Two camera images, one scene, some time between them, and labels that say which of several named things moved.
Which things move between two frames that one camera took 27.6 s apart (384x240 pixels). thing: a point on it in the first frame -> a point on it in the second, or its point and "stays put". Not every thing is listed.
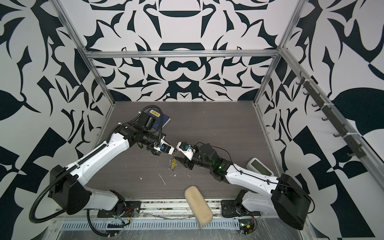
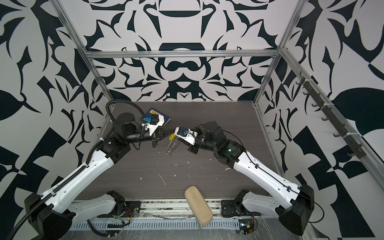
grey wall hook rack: [329, 117] stays put
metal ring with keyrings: [172, 163] -> [171, 145]
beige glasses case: [200, 210] stays put
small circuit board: [246, 226] stays put
